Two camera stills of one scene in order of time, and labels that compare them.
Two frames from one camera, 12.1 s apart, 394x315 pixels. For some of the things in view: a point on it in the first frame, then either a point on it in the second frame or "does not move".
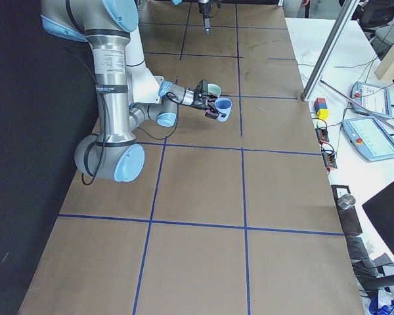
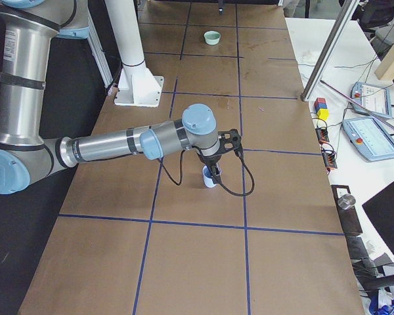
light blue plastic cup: x=224 y=105 → x=207 y=176
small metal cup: x=346 y=201 does not move
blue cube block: x=320 y=105 does not move
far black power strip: x=322 y=135 does not move
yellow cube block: x=323 y=113 does not move
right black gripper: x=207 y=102 → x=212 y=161
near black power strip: x=329 y=159 does not move
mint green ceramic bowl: x=214 y=88 → x=212 y=37
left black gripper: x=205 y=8 → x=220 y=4
